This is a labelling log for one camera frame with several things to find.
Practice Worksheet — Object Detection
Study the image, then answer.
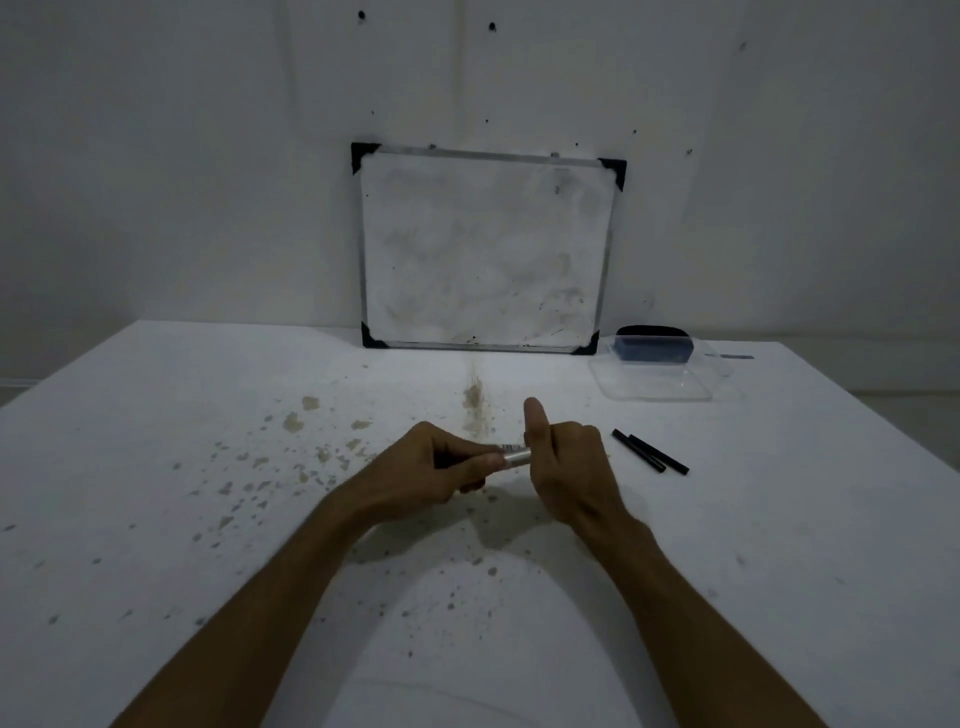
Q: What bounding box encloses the person's left hand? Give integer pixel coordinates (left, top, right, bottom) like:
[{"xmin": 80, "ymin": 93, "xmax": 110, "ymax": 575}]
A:
[{"xmin": 348, "ymin": 421, "xmax": 506, "ymax": 525}]

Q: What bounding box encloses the person's right hand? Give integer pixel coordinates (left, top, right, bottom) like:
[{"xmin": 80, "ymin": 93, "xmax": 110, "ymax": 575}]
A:
[{"xmin": 522, "ymin": 397, "xmax": 637, "ymax": 530}]

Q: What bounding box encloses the silver marker pen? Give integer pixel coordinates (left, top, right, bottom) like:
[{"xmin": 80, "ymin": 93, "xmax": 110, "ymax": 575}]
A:
[{"xmin": 480, "ymin": 445, "xmax": 534, "ymax": 471}]

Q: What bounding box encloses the person's left forearm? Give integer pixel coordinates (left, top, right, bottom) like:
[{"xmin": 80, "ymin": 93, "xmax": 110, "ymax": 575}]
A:
[{"xmin": 111, "ymin": 483, "xmax": 376, "ymax": 728}]

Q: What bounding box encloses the person's right forearm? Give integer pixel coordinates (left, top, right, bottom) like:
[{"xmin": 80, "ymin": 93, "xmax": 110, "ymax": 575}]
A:
[{"xmin": 573, "ymin": 513, "xmax": 830, "ymax": 728}]

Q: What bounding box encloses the black marker pen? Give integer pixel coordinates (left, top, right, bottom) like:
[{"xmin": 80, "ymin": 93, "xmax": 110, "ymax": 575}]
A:
[
  {"xmin": 628, "ymin": 434, "xmax": 690, "ymax": 476},
  {"xmin": 611, "ymin": 429, "xmax": 668, "ymax": 475}
]

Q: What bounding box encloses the clear plastic tray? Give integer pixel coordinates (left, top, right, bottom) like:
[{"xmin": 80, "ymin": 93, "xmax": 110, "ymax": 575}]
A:
[{"xmin": 588, "ymin": 339, "xmax": 745, "ymax": 403}]

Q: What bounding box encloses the blue whiteboard eraser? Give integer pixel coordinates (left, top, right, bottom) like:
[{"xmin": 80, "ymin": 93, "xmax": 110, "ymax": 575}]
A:
[{"xmin": 612, "ymin": 325, "xmax": 693, "ymax": 367}]

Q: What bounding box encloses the small framed whiteboard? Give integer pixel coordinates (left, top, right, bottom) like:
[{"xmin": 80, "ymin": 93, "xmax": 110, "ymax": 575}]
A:
[{"xmin": 350, "ymin": 141, "xmax": 628, "ymax": 357}]

